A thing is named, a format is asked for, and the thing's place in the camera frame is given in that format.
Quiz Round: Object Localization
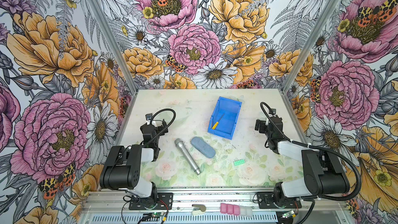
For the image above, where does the yellow handled screwdriver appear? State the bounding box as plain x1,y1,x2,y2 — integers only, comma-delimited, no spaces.
212,113,224,130

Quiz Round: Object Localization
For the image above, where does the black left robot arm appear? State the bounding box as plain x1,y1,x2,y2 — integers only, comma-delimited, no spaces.
99,120,168,210

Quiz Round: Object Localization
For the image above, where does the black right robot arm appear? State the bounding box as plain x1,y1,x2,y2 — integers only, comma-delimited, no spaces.
255,116,350,207

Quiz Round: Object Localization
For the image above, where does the blue plastic bin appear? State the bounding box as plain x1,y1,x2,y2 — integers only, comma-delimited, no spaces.
208,96,242,140

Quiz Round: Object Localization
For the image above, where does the silver microphone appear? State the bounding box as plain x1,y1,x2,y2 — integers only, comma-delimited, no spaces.
175,139,202,175

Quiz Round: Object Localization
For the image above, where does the green lego brick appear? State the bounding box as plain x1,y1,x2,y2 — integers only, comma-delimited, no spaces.
233,159,245,167

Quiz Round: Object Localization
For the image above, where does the blue fabric glasses case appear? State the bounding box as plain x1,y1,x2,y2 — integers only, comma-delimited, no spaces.
190,136,216,159

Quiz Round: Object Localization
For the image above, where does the black left cable loop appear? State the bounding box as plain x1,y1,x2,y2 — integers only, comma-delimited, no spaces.
141,108,177,147

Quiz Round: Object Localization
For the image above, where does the black corrugated right cable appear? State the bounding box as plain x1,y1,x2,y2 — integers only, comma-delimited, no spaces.
260,102,362,202

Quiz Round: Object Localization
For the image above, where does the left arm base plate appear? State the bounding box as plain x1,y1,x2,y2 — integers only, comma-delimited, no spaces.
128,192,174,211

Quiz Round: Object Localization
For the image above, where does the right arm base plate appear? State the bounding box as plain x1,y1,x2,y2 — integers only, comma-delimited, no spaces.
256,192,302,209

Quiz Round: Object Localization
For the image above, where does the aluminium front rail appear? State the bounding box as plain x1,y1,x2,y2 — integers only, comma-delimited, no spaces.
78,188,355,224

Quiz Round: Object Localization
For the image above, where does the beige clip on rail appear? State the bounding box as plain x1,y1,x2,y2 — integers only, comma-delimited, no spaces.
191,204,207,216

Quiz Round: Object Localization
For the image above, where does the pink block on rail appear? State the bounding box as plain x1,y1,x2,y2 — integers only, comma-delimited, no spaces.
220,203,240,216

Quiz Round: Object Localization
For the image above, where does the aluminium corner post right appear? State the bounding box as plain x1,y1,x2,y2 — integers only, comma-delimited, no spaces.
282,0,341,93

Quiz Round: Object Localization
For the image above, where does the aluminium corner post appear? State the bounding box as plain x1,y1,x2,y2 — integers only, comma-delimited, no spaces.
87,0,138,96
282,0,341,93

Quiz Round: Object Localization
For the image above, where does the aluminium corner post left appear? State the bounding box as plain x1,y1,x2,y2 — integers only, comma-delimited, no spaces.
87,0,138,96

